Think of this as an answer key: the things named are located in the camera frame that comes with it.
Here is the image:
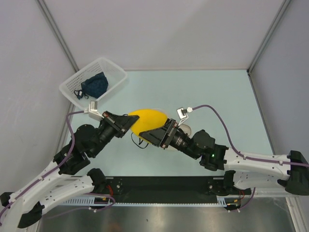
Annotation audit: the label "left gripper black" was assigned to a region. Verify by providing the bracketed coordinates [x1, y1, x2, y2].
[91, 110, 140, 156]

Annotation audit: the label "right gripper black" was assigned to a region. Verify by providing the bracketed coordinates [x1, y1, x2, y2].
[139, 118, 200, 160]

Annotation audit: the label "yellow bra black straps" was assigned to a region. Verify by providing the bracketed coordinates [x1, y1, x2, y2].
[123, 109, 169, 149]

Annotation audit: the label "beige mesh laundry bag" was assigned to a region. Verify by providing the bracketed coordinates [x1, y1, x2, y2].
[152, 108, 192, 151]

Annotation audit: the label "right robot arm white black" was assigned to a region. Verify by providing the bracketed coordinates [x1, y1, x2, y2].
[138, 119, 309, 196]

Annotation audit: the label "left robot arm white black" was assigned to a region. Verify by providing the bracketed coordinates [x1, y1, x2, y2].
[0, 110, 139, 232]

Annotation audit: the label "dark blue bra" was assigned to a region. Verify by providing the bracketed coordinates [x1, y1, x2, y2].
[73, 72, 109, 100]

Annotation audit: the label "white plastic perforated basket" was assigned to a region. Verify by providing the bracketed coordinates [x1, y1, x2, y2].
[59, 58, 128, 109]

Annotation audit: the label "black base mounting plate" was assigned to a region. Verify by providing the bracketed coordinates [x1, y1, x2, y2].
[93, 176, 252, 203]

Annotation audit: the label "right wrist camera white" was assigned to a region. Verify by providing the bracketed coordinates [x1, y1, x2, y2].
[177, 108, 189, 126]

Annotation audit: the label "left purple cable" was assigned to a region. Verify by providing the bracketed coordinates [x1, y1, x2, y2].
[0, 110, 116, 223]

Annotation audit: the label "purple cable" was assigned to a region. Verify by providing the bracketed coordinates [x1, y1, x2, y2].
[187, 104, 309, 213]
[0, 110, 116, 223]

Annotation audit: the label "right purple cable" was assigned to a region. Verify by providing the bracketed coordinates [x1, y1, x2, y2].
[187, 104, 309, 213]

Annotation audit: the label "white slotted cable duct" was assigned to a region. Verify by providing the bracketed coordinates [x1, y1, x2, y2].
[60, 196, 240, 207]

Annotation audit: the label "left aluminium frame post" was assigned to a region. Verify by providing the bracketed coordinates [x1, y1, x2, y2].
[35, 0, 79, 72]

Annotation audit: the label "aluminium frame post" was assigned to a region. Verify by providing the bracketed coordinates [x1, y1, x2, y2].
[35, 0, 79, 72]
[246, 0, 292, 72]

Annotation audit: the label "right aluminium frame post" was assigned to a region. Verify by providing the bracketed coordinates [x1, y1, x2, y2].
[246, 0, 292, 72]

